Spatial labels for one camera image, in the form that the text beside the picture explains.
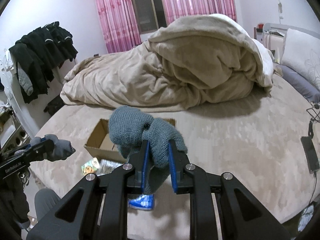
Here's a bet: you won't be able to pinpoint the black smartphone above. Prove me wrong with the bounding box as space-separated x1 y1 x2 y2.
300 137 319 174

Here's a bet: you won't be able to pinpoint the brown cardboard box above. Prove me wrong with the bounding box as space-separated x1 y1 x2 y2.
84 118 176 164

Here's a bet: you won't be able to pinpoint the beige fleece blanket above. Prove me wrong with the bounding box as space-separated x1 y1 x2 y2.
60 14 273 112

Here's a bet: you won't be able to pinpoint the pink floral curtain left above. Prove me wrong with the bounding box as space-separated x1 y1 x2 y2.
95 0 141 53

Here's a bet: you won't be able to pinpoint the black clothes on rack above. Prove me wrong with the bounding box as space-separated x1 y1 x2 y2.
9 21 78 104

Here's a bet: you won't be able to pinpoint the blue foil packet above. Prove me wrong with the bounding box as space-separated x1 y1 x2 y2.
128 194 154 211

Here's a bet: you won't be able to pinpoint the grey-blue pillow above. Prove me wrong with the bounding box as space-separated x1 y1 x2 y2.
274 63 319 104

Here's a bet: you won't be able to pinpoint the grey-blue knitted gloves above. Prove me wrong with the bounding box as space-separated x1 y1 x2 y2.
108 106 188 194

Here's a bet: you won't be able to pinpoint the dark window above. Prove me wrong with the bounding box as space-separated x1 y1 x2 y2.
132 0 167 34

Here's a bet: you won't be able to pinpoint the white headboard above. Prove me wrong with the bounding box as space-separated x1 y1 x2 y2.
263 23 293 57

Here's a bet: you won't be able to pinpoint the colourful snack packet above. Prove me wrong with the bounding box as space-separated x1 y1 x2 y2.
81 158 100 176

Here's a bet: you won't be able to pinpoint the grey item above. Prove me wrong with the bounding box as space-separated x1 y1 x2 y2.
30 134 76 162

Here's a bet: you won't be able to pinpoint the black charging cable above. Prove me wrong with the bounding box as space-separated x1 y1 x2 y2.
306 103 320 138

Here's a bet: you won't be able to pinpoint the white embroidered pillow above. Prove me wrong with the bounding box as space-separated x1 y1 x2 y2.
280 28 320 90

